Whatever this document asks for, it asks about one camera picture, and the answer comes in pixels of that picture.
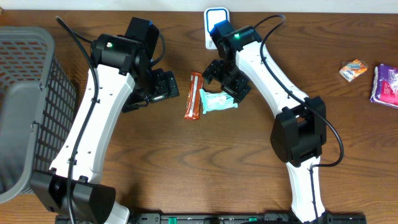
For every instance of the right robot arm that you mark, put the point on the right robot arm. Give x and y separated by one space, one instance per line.
297 134

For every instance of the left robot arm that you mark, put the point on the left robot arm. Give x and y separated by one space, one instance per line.
122 77

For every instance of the red purple pad package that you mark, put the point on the red purple pad package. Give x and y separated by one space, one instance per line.
384 89

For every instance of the grey plastic mesh basket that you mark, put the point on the grey plastic mesh basket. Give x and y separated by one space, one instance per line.
38 103

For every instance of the orange snack bar wrapper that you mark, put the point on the orange snack bar wrapper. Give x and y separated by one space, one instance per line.
193 100

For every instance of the mint green wipes packet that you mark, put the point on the mint green wipes packet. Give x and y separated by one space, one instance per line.
216 101

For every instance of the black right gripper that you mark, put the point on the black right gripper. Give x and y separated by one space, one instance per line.
230 80

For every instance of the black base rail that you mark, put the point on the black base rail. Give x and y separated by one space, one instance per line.
156 218

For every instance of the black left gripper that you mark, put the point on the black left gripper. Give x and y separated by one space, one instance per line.
166 86

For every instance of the small orange tissue packet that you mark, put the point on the small orange tissue packet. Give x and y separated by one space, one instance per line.
352 69

